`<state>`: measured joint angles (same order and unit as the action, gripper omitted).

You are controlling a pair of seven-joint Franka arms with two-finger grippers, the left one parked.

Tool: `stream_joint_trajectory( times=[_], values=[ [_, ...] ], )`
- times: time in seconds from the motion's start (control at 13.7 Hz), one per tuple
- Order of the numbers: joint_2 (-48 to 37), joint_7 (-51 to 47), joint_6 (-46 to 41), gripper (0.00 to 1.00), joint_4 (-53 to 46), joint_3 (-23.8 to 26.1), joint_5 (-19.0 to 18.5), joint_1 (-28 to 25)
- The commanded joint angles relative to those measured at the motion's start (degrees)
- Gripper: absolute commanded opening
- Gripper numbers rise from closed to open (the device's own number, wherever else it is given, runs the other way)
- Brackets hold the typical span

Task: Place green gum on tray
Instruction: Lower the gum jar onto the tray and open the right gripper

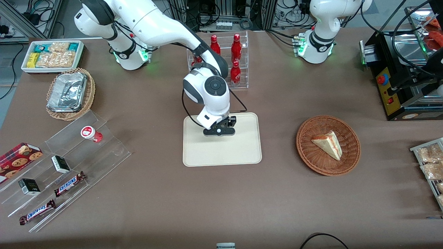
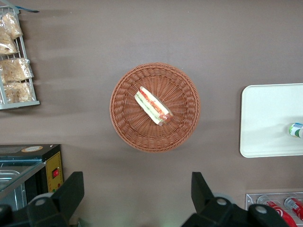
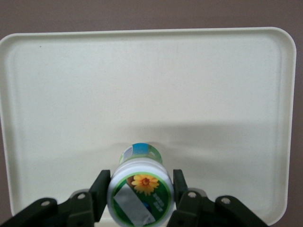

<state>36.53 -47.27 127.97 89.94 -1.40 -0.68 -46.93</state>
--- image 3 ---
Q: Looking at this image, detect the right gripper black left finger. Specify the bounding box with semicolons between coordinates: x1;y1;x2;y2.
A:
0;169;112;227

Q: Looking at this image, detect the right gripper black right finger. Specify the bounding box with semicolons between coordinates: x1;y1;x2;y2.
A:
165;169;272;227

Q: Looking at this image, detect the cream plastic tray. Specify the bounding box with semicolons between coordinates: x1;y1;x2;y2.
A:
0;26;297;227

